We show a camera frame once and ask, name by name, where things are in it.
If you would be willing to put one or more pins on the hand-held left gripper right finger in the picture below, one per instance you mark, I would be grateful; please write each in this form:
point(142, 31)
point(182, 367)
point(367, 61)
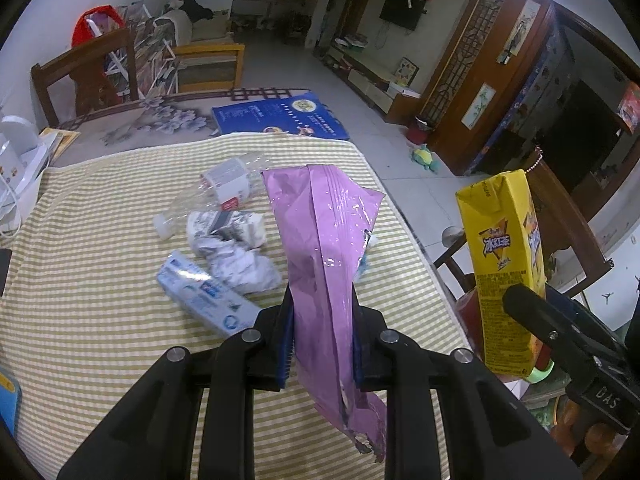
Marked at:
point(372, 340)

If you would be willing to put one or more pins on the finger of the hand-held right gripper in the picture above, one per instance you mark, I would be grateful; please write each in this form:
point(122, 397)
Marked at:
point(580, 315)
point(525, 302)

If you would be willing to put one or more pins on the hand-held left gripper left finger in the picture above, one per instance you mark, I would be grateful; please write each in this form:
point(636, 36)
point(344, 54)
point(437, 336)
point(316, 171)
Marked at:
point(285, 345)

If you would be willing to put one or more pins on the green rimmed red bucket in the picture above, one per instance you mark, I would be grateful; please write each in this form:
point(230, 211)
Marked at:
point(470, 310)

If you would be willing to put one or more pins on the yellow drink carton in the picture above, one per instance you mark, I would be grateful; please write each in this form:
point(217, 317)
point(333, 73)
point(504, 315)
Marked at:
point(505, 240)

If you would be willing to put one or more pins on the purple foil bag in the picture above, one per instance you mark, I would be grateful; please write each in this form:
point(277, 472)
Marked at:
point(320, 270)

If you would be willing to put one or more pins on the blue white toothpaste box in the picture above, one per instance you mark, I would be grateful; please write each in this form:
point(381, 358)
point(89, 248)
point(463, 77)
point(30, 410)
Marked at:
point(205, 290)

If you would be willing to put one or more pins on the white grey package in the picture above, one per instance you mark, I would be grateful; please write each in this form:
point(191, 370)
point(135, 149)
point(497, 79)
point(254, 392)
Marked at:
point(225, 225)

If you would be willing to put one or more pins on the clear plastic bottle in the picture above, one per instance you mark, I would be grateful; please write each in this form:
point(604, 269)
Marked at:
point(225, 185)

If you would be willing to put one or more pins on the person's right hand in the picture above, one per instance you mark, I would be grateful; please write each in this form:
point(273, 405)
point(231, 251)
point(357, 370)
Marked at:
point(595, 440)

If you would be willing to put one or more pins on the white refrigerator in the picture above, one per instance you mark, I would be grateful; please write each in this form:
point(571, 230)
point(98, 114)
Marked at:
point(612, 260)

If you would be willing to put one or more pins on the crumpled blue white wrapper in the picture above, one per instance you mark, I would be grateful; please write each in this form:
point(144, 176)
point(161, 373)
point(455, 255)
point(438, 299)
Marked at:
point(365, 260)

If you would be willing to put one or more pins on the crumpled white paper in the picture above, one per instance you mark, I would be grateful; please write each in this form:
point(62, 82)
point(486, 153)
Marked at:
point(245, 270)

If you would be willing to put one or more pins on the carved wooden chair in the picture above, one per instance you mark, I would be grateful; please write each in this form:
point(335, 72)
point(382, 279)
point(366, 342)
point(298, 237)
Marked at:
point(565, 220)

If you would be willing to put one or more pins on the round metal disc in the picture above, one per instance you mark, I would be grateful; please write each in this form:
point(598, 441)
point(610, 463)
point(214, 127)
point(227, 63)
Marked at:
point(452, 237)

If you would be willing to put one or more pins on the green plush toy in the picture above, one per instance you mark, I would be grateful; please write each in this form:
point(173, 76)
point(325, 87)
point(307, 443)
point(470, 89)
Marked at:
point(425, 157)

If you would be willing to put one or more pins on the yellow white striped mat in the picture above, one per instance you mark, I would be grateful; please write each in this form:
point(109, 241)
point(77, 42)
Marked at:
point(100, 270)

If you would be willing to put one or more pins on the red waste bin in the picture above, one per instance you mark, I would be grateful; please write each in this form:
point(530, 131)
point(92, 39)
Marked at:
point(419, 132)

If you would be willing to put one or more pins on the red hanging decoration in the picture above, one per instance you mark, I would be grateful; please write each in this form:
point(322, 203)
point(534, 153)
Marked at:
point(629, 110)

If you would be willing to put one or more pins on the blue printed paper bag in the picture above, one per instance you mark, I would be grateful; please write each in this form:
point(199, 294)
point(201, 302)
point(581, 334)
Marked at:
point(280, 115)

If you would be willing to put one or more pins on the low television cabinet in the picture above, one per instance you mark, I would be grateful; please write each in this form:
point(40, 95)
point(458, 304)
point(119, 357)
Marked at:
point(370, 80)

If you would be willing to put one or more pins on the small framed picture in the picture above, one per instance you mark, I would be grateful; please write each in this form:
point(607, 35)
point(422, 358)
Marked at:
point(406, 71)

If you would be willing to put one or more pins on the blue plastic item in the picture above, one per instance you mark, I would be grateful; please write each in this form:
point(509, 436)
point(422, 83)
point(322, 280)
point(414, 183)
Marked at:
point(7, 400)

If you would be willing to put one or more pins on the black flat device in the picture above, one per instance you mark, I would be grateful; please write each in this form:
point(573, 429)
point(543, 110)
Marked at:
point(4, 270)

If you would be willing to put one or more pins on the yellow framed sofa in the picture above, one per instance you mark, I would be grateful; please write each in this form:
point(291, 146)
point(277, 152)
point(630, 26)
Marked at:
point(210, 60)

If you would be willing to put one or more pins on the yellow book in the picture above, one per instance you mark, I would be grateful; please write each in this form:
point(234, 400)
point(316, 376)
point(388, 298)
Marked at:
point(60, 142)

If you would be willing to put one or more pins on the printed panels on white rack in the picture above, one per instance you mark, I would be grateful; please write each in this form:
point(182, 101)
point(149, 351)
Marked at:
point(150, 50)

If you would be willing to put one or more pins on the white paper bags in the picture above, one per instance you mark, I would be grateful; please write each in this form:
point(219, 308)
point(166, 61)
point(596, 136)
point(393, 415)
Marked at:
point(17, 160)

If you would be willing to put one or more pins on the slat-back wooden chair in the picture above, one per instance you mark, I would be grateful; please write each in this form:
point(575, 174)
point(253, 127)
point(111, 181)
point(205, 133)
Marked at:
point(85, 65)

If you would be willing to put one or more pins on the black cloth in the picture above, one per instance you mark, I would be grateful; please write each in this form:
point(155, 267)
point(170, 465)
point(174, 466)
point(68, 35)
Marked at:
point(192, 7)

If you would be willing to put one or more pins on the red bag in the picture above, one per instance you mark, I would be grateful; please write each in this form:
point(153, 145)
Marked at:
point(92, 22)

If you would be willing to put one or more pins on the short wall scroll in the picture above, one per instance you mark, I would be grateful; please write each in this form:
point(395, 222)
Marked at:
point(479, 105)

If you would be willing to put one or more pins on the long wall scroll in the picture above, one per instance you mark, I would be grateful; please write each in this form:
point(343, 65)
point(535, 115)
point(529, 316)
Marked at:
point(522, 25)

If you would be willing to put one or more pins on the wall mounted television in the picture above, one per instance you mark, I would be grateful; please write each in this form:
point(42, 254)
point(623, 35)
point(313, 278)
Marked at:
point(400, 10)

